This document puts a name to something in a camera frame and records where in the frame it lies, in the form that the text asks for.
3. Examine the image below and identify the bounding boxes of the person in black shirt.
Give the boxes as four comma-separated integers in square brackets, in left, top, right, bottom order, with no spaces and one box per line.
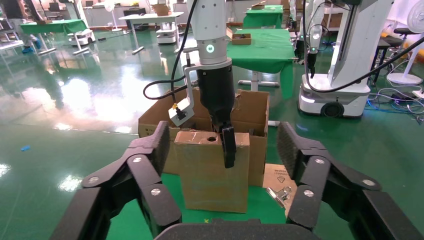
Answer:
[0,0,43,56]

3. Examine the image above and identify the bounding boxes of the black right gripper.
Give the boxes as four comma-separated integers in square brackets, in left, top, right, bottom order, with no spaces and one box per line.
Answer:
[196,64,238,169]

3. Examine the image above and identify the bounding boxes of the white bare table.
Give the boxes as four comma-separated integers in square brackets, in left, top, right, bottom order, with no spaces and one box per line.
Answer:
[118,11,186,56]

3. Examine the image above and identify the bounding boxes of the slim white pedestal fan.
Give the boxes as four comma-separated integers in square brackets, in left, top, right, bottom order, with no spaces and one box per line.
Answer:
[101,0,124,33]

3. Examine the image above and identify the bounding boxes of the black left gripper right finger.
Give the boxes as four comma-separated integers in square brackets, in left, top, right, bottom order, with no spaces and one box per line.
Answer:
[276,121,424,240]

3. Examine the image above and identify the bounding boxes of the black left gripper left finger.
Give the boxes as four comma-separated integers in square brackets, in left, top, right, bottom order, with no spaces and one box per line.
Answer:
[49,120,183,240]

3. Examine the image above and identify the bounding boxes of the white low cart robot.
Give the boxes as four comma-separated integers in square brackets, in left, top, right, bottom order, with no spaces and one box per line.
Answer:
[155,21,182,46]

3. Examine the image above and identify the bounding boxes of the flat cardboard sheet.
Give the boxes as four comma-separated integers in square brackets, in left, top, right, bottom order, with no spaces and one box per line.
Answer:
[262,163,300,220]

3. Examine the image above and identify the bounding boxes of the thick black braided cable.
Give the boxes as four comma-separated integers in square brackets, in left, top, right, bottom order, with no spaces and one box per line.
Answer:
[142,75,200,101]

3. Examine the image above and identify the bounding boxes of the small brown cardboard box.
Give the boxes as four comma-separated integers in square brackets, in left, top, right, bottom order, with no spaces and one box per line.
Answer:
[173,130,251,214]

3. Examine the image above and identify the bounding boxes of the green covered table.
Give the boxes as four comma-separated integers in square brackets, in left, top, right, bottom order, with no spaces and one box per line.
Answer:
[19,18,89,56]
[226,28,296,101]
[242,4,285,30]

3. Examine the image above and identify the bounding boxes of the black cabinet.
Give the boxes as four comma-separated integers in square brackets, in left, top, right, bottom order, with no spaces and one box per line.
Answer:
[123,7,149,31]

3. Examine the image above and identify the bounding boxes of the large open cardboard carton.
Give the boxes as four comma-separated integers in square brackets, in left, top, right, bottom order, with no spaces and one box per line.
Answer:
[138,87,271,188]

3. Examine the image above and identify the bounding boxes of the black round stool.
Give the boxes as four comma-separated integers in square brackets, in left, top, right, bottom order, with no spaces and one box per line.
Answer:
[370,35,404,83]
[393,27,419,60]

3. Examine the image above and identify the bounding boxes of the small open cardboard tray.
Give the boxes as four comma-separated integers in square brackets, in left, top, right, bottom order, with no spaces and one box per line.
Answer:
[226,27,253,46]

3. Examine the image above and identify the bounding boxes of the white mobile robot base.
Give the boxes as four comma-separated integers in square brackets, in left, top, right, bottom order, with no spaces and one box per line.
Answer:
[67,0,97,47]

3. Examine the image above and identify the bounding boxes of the large white pedestal fan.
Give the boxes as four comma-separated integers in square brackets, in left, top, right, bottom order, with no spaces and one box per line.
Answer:
[385,1,424,87]

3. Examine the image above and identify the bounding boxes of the white wheeled neighbour robot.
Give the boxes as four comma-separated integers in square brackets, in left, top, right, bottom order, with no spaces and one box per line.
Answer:
[297,0,396,119]

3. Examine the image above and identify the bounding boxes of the silver binder clip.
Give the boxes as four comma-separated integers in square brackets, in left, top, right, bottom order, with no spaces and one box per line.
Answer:
[266,186,293,209]

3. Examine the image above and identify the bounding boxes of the floor cable tangle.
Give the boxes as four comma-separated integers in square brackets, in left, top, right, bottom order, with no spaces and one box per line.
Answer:
[365,84,424,126]

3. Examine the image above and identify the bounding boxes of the thin black cable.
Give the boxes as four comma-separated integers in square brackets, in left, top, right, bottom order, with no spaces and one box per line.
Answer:
[170,0,424,105]

